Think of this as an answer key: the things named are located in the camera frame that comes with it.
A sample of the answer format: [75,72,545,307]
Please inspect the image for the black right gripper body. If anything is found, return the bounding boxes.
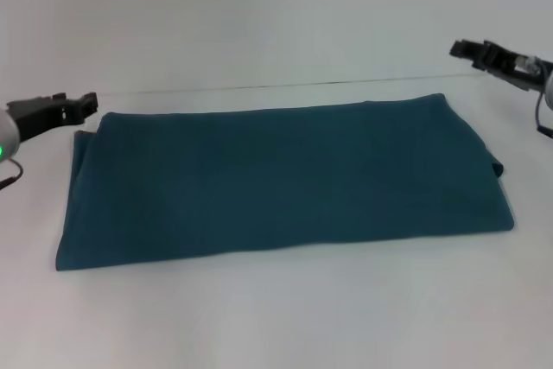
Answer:
[474,40,553,94]

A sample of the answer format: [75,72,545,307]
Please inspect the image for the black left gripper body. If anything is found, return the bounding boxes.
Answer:
[6,92,81,143]

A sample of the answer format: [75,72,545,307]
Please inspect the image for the teal FREE print T-shirt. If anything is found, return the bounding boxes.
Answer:
[54,92,516,274]

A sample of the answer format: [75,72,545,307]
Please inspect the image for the left arm connector cable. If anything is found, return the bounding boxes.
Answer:
[0,156,23,191]

